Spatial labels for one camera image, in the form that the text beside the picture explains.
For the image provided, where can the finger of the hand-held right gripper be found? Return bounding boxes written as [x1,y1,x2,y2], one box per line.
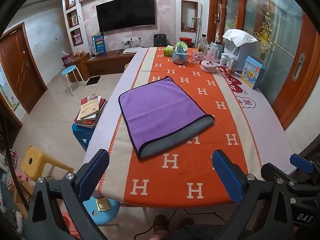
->
[289,154,314,174]

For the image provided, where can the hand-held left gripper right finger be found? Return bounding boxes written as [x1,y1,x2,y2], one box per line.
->
[212,149,295,240]

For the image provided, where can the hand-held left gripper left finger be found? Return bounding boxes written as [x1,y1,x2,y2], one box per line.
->
[22,149,110,240]

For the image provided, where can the purple towel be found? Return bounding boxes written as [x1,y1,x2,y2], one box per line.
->
[118,76,215,160]

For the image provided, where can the gold packet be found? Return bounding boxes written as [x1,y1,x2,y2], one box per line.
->
[96,199,111,211]

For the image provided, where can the light blue round stool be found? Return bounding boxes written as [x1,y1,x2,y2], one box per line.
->
[82,196,121,227]

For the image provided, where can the blue plastic square stool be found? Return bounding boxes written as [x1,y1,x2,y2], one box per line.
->
[71,122,95,152]

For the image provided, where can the dark red book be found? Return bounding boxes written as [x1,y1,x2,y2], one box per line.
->
[74,116,99,129]

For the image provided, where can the orange patterned blanket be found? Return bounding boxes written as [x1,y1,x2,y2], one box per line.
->
[99,47,262,209]

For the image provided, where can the yellow plastic stool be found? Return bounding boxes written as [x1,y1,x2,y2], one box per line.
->
[21,145,74,181]

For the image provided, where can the person's brown shoe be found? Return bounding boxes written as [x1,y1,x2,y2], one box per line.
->
[178,217,195,231]
[153,215,169,233]

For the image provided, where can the black floor mat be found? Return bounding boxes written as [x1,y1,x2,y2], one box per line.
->
[85,76,101,87]

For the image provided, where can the wooden sliding glass door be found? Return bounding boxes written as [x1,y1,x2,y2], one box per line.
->
[207,0,320,131]

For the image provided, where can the blue children's book box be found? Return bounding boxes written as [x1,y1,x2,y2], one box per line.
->
[240,55,266,89]

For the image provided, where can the blue round stool white legs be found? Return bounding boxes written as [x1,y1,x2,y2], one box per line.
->
[61,65,86,97]

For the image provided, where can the wooden television cabinet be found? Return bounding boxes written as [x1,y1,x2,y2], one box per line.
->
[62,52,141,78]

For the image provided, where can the white blender jar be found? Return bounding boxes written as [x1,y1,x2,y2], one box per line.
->
[200,45,219,74]

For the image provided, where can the pink bottle pack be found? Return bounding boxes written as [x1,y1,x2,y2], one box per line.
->
[61,51,74,66]

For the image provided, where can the white water dispenser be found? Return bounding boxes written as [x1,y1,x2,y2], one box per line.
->
[223,29,261,72]

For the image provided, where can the white plastic pitcher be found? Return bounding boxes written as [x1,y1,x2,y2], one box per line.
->
[211,40,223,58]

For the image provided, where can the white set-top box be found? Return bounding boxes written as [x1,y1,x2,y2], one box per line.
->
[122,47,144,55]

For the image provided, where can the wooden room door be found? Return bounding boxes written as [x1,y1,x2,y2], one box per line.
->
[0,22,48,115]

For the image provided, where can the blue toy box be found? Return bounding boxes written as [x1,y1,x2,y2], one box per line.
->
[91,33,107,56]

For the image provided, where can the purple snow globe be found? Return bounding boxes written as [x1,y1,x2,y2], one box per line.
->
[172,42,189,64]

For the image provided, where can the glass oil bottle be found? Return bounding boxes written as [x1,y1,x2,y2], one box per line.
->
[198,34,209,56]

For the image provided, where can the gold door ornament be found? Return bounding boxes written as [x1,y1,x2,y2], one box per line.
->
[254,12,276,46]

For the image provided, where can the green tissue box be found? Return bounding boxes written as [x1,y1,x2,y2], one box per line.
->
[163,45,179,57]

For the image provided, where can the white cloth cover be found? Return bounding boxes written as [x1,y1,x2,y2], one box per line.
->
[222,29,259,48]

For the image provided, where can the red lidded pot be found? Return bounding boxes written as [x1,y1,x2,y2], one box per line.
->
[179,37,193,48]

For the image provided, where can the black small heater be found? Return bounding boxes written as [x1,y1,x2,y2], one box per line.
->
[153,34,164,48]

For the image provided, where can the black flat television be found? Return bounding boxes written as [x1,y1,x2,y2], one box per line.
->
[96,0,156,33]

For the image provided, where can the black floor cable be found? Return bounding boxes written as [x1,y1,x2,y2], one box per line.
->
[134,207,228,240]

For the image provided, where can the colourful wall poster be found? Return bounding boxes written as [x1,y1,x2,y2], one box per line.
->
[0,64,21,112]

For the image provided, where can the white mop handle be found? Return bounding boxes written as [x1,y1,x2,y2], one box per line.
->
[198,3,203,43]

